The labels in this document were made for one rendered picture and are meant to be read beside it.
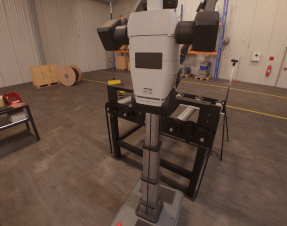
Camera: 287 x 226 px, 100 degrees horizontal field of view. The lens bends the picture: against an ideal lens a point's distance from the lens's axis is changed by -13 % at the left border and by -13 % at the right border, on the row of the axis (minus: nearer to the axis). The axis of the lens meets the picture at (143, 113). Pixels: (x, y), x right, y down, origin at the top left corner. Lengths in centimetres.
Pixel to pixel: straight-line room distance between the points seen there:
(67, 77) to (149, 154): 716
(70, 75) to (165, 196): 700
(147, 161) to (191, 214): 103
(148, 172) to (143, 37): 82
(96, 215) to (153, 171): 101
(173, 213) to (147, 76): 121
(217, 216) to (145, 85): 161
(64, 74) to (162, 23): 738
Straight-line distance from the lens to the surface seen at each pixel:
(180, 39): 62
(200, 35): 60
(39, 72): 839
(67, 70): 771
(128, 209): 149
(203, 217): 185
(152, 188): 112
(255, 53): 1006
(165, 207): 151
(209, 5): 94
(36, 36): 1119
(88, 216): 184
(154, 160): 93
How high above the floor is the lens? 156
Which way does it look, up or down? 24 degrees down
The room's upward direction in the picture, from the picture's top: straight up
